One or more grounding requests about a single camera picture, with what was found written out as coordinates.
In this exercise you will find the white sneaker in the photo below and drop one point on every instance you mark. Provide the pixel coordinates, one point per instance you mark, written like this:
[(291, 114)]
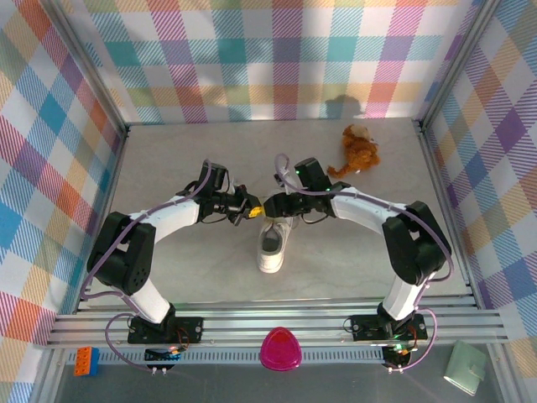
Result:
[(270, 258)]

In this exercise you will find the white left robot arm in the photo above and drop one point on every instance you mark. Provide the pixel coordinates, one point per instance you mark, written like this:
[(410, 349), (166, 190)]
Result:
[(168, 216)]

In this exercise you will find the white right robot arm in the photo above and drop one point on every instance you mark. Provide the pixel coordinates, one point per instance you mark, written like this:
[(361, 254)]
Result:
[(361, 210)]

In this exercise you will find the brown plush toy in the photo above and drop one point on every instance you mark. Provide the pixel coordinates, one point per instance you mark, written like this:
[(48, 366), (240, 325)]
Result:
[(358, 151)]

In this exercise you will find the pink plastic bowl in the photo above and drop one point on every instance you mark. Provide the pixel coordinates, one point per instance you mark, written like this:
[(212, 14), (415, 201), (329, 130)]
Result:
[(280, 348)]

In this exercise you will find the blue toy brick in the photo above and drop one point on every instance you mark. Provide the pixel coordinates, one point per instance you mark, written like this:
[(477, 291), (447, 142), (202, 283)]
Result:
[(95, 360)]

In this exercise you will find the orange toy brick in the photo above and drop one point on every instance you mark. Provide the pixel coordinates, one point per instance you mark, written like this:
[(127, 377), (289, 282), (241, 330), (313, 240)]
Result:
[(83, 361)]

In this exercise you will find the pale green wallet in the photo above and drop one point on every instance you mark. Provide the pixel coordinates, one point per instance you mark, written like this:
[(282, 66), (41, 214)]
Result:
[(465, 367)]

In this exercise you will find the aluminium front rail beam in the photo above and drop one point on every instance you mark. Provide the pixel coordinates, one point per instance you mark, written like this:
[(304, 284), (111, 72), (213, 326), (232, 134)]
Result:
[(260, 319)]

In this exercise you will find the aluminium side rail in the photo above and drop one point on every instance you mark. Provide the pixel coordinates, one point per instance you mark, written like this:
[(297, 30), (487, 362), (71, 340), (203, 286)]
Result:
[(107, 201), (444, 201)]

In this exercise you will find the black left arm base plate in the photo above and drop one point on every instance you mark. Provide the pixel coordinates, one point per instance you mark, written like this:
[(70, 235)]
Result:
[(189, 327)]

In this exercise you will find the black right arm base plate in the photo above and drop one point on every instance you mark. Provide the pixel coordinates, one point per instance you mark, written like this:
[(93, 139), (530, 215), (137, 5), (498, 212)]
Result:
[(365, 325)]

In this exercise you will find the aluminium frame post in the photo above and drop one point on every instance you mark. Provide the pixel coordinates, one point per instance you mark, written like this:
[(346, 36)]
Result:
[(90, 71), (457, 63)]

